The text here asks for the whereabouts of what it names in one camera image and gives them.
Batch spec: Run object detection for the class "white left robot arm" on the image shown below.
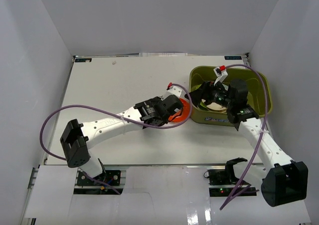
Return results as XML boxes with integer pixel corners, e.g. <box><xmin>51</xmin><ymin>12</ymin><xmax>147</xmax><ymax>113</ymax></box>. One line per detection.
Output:
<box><xmin>60</xmin><ymin>95</ymin><xmax>183</xmax><ymax>185</ymax></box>

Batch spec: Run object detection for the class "lime green round plate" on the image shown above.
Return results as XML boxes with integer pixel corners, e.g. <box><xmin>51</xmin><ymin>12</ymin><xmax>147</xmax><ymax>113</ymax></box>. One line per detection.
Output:
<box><xmin>198</xmin><ymin>82</ymin><xmax>211</xmax><ymax>109</ymax></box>

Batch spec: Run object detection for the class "blue table label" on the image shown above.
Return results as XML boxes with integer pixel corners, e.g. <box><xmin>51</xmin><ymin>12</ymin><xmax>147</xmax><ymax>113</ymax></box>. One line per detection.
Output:
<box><xmin>224</xmin><ymin>55</ymin><xmax>242</xmax><ymax>60</ymax></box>
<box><xmin>74</xmin><ymin>58</ymin><xmax>92</xmax><ymax>63</ymax></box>

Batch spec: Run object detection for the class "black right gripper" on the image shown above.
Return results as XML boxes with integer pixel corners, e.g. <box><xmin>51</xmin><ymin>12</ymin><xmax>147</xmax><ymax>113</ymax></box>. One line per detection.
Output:
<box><xmin>184</xmin><ymin>79</ymin><xmax>234</xmax><ymax>109</ymax></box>

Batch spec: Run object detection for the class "left blue table label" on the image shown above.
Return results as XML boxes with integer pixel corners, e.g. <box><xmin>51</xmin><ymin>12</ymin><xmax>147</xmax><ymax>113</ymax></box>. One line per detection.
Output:
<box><xmin>74</xmin><ymin>58</ymin><xmax>92</xmax><ymax>63</ymax></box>

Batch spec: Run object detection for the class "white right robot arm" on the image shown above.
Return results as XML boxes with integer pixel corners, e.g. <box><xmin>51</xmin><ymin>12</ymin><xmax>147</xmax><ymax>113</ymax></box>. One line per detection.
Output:
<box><xmin>189</xmin><ymin>79</ymin><xmax>308</xmax><ymax>207</ymax></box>

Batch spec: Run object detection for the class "right blue table label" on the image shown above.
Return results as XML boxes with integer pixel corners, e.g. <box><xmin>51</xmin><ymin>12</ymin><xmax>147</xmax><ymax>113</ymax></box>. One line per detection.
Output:
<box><xmin>224</xmin><ymin>55</ymin><xmax>242</xmax><ymax>60</ymax></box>

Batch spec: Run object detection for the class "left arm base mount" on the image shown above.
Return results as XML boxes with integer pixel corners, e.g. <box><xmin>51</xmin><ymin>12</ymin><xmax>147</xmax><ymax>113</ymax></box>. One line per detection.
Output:
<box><xmin>73</xmin><ymin>170</ymin><xmax>123</xmax><ymax>195</ymax></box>

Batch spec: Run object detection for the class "olive green plastic bin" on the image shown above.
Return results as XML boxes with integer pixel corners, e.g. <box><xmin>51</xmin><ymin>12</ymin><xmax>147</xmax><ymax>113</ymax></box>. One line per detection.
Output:
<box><xmin>189</xmin><ymin>66</ymin><xmax>272</xmax><ymax>126</ymax></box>

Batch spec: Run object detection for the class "orange round plate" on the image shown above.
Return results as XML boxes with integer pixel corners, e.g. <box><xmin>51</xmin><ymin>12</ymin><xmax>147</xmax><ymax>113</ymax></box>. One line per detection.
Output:
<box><xmin>168</xmin><ymin>98</ymin><xmax>190</xmax><ymax>123</ymax></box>

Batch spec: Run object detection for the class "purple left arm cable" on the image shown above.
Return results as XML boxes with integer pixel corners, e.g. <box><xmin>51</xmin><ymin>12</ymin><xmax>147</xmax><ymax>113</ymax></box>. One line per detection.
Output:
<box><xmin>39</xmin><ymin>84</ymin><xmax>192</xmax><ymax>195</ymax></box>

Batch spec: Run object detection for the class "cream plate with black patch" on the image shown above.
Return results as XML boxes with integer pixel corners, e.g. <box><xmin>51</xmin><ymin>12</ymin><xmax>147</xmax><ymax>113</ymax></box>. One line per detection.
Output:
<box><xmin>201</xmin><ymin>99</ymin><xmax>227</xmax><ymax>113</ymax></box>

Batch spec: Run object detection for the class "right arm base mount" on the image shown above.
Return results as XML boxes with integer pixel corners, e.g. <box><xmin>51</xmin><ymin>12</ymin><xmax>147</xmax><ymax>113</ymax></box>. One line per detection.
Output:
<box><xmin>203</xmin><ymin>158</ymin><xmax>247</xmax><ymax>198</ymax></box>

